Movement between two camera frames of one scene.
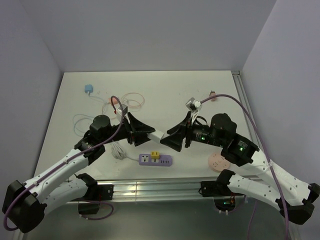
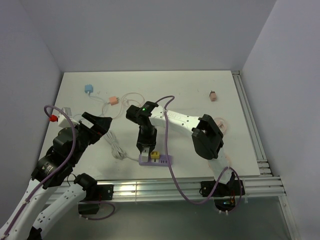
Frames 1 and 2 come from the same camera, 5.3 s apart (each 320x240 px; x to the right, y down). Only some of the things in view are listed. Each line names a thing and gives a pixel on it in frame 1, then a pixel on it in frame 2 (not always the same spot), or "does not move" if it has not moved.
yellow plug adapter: x=155 y=155 does not move
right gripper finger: x=174 y=141 → x=151 y=148
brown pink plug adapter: x=213 y=93 does not move
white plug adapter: x=155 y=136 → x=145 y=154
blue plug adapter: x=88 y=88 does not move
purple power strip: x=164 y=160 does not move
